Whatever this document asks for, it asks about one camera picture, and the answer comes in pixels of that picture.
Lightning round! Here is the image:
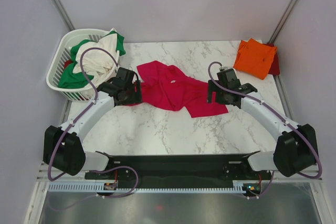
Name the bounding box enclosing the right corner metal post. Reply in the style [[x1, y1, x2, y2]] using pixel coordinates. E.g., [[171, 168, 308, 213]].
[[268, 0, 299, 44]]

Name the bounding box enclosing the aluminium frame rail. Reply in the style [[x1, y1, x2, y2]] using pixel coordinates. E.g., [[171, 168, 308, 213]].
[[37, 163, 86, 182]]

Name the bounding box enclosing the white t shirt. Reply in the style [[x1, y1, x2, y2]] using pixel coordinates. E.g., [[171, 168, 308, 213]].
[[72, 28, 125, 86]]

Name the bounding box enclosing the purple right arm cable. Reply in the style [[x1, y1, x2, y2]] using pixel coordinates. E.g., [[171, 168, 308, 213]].
[[208, 61, 323, 200]]

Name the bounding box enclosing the green t shirt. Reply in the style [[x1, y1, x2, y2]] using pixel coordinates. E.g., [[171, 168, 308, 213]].
[[57, 31, 127, 89]]

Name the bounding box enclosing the folded dark red t shirt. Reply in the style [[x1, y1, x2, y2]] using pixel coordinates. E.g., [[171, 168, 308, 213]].
[[261, 43, 280, 80]]

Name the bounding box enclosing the pink t shirt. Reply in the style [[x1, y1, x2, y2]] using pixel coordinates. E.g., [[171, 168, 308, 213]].
[[137, 61, 228, 118]]

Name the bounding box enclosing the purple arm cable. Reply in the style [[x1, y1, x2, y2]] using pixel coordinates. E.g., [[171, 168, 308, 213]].
[[208, 61, 323, 200], [47, 47, 139, 210]]

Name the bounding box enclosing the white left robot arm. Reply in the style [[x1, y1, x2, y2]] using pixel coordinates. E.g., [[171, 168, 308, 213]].
[[43, 68, 142, 180]]

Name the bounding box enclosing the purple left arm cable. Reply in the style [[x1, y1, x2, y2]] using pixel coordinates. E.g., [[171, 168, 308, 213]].
[[47, 47, 139, 210]]

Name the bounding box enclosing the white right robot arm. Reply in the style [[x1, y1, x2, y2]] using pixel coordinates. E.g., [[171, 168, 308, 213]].
[[207, 68, 322, 179]]

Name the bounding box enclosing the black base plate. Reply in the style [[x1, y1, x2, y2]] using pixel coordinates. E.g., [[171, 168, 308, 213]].
[[85, 154, 271, 189]]

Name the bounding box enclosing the white slotted cable duct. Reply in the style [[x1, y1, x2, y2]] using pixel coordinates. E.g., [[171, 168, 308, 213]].
[[48, 181, 260, 194]]

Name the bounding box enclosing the dark red t shirt in basket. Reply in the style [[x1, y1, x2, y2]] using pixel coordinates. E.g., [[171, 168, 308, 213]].
[[64, 59, 74, 71]]

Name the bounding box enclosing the white plastic laundry basket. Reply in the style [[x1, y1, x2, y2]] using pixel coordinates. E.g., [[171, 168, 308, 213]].
[[46, 29, 120, 101]]

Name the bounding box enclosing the folded orange t shirt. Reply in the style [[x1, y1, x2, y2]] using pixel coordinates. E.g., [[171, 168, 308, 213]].
[[233, 38, 274, 80]]

